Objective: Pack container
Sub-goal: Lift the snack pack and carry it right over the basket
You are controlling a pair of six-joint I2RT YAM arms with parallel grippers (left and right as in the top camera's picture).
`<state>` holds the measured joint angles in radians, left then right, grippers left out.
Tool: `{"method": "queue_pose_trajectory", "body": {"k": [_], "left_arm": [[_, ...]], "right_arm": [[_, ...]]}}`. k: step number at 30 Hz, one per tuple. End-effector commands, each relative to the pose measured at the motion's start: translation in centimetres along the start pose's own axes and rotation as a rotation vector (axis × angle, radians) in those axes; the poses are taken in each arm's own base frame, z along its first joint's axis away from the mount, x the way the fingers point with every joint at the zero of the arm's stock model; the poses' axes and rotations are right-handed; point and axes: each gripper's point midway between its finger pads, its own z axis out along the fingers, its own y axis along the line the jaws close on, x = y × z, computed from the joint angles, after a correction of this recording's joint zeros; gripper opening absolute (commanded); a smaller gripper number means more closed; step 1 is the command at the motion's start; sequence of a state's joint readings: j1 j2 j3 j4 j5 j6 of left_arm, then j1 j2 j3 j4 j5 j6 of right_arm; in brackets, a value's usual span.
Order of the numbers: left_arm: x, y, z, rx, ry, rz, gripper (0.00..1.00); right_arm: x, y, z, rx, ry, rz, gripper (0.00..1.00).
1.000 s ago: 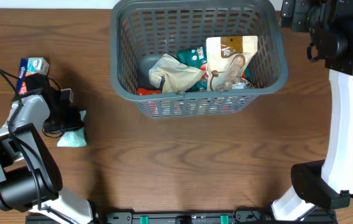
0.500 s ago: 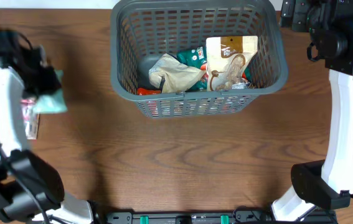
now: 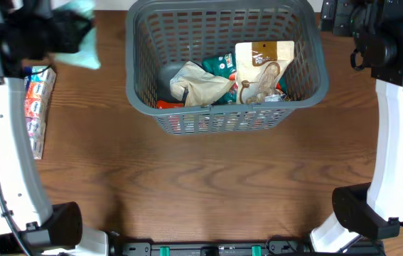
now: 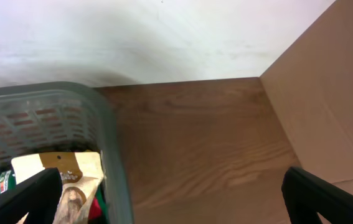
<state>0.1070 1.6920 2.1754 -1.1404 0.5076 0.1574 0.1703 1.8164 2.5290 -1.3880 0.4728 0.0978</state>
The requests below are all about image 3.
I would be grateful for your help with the red spaghetti packet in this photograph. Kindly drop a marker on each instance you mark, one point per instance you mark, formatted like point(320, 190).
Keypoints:
point(210, 119)

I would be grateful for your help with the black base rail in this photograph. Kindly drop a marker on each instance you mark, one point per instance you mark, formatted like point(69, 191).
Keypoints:
point(275, 246)

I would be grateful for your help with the beige snack pouch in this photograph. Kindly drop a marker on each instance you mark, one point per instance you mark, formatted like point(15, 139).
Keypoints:
point(196, 87)

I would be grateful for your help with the green coffee bag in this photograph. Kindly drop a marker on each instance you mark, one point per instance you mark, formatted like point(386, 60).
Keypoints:
point(267, 90)

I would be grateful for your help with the grey plastic basket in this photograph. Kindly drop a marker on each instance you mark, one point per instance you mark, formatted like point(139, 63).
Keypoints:
point(163, 37)

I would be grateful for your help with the mint green small packet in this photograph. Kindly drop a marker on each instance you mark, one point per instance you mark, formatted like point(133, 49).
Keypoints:
point(87, 56)

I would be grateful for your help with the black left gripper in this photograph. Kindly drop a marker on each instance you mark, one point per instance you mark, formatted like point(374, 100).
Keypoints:
point(76, 27)

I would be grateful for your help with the colourful tissue multipack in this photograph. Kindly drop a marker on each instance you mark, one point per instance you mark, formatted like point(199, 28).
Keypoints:
point(39, 83)

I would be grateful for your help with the brown dried food pouch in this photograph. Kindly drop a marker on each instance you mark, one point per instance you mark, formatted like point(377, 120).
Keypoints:
point(260, 66)

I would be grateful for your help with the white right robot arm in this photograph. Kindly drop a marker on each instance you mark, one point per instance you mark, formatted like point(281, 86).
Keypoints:
point(367, 213)

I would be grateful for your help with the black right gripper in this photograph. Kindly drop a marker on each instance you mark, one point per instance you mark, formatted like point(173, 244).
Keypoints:
point(335, 15)

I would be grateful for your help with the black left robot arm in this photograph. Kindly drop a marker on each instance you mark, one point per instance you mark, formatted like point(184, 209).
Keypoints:
point(29, 223)

